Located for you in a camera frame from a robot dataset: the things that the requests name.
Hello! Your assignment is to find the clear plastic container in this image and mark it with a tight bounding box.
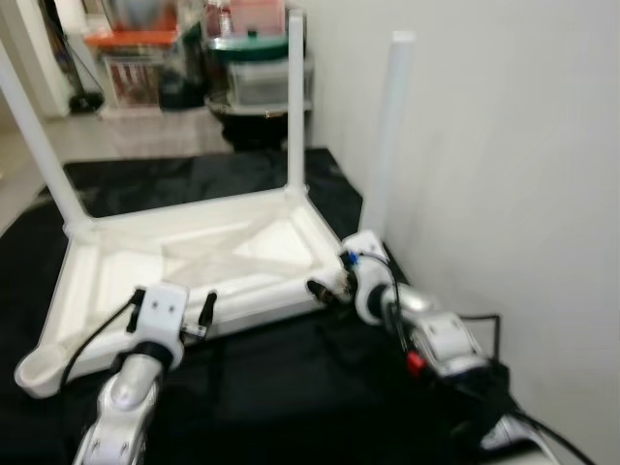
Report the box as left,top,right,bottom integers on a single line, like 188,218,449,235
228,56,313,106

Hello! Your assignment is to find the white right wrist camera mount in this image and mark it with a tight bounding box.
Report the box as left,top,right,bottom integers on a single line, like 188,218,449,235
339,231,390,326

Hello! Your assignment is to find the black round wok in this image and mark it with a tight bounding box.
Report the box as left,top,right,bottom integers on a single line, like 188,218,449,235
208,97,311,127

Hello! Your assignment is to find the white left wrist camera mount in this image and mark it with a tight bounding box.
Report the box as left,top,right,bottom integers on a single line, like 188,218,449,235
131,283,190,355

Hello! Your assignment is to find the large silver metal pot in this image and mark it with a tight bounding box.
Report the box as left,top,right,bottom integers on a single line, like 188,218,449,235
102,0,180,30

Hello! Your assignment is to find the black plastic table cover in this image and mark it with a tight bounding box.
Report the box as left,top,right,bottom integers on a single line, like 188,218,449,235
0,147,514,465

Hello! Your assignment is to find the orange plastic tray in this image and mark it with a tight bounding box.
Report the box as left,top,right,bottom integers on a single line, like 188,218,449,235
85,31,180,47

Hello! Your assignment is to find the black wooden stool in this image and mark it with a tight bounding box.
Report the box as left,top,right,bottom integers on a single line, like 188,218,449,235
228,121,287,151

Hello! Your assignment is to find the green pot with lid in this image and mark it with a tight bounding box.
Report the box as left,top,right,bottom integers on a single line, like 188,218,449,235
208,37,292,52

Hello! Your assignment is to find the white plastic children table top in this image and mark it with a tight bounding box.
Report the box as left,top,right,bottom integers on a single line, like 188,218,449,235
15,184,350,398

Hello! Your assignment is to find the black plastic bag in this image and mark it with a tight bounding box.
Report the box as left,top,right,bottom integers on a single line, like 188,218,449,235
160,39,204,109

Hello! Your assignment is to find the brown printed carton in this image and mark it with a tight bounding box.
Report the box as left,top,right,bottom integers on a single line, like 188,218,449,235
102,53,156,106

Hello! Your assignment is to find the black round robot vacuum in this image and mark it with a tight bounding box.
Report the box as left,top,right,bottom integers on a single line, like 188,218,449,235
70,89,106,112

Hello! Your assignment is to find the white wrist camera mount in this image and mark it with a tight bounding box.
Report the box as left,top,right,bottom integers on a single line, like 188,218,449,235
131,283,190,355
339,231,390,326

